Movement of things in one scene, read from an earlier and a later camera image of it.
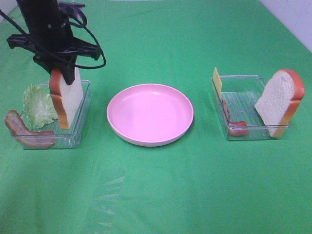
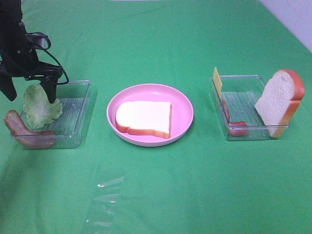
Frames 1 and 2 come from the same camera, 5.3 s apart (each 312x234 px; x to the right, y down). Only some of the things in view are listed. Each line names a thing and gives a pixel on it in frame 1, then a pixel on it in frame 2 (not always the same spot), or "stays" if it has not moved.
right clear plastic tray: x=240 y=119 stays
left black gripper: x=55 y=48 to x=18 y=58
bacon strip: x=17 y=127 stays
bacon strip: x=237 y=128 stays
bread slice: x=67 y=98 to x=146 y=118
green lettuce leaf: x=38 y=108 stays
